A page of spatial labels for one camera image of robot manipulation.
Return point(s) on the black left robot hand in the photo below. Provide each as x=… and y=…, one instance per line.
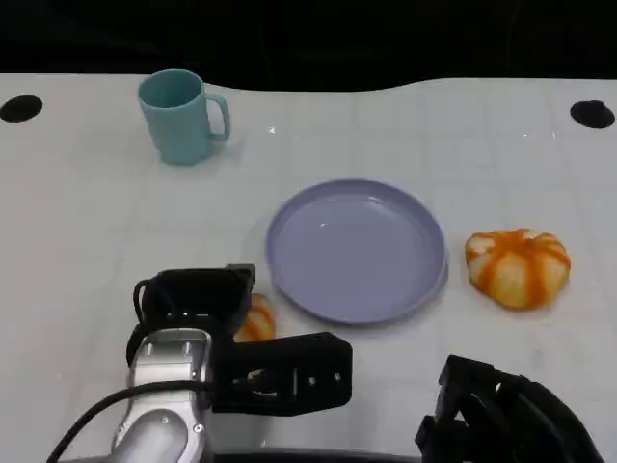
x=193, y=294

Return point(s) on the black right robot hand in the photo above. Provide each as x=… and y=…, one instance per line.
x=511, y=419

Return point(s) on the orange white toy bread roll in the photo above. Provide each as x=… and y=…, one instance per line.
x=258, y=320
x=518, y=270

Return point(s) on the lilac plate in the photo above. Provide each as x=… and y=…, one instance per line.
x=356, y=251

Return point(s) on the pale green mug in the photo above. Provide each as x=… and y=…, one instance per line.
x=176, y=123

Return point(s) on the black round table grommet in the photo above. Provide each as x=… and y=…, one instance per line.
x=592, y=114
x=20, y=108

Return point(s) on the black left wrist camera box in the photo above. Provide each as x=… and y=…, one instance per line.
x=294, y=376

